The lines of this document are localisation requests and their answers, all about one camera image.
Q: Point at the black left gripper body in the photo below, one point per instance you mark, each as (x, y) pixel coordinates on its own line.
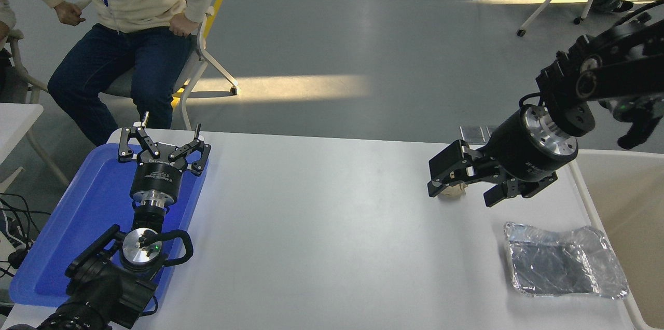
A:
(156, 173)

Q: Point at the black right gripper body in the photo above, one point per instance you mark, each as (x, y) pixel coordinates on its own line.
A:
(513, 153)

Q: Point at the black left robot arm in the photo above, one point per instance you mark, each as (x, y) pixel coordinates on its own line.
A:
(104, 288)

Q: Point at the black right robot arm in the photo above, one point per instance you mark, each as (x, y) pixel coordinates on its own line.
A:
(612, 70)

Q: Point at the person's left hand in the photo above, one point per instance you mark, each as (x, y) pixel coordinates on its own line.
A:
(184, 25)

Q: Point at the person's right hand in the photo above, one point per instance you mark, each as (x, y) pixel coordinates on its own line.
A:
(71, 13)

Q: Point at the crumpled tan paper ball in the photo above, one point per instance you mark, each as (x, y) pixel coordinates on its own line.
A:
(454, 193)

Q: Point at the metal floor outlet plate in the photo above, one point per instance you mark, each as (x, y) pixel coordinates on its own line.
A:
(492, 130)
(472, 133)

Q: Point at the silver foil tray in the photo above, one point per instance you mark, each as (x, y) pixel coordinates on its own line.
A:
(555, 262)

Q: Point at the blue plastic tray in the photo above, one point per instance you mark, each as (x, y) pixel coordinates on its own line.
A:
(78, 216)

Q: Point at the grey white office chair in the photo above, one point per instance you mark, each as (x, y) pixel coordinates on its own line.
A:
(194, 65)

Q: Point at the large pale bin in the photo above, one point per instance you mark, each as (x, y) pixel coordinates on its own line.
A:
(622, 216)

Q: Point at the white framed chair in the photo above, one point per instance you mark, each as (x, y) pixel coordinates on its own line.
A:
(35, 95)

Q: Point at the small white side table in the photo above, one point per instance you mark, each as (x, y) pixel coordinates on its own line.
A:
(15, 122)

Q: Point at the person at picture edge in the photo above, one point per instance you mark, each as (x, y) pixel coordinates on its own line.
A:
(5, 16)

